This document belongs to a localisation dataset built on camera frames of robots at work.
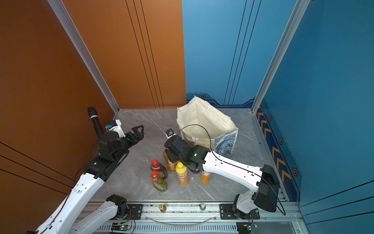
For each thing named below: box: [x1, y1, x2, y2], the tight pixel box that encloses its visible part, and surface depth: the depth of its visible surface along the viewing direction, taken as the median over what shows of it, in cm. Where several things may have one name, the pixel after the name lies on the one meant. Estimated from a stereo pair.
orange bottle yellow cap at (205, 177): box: [200, 170, 211, 184], surface depth 81 cm
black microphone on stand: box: [87, 106, 105, 138], surface depth 84 cm
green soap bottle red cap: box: [150, 170, 169, 193], surface depth 72 cm
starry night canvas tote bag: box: [176, 95, 239, 156], surface depth 85 cm
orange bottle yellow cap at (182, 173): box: [175, 161, 188, 186], surface depth 69 cm
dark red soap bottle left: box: [150, 158, 169, 180], surface depth 74 cm
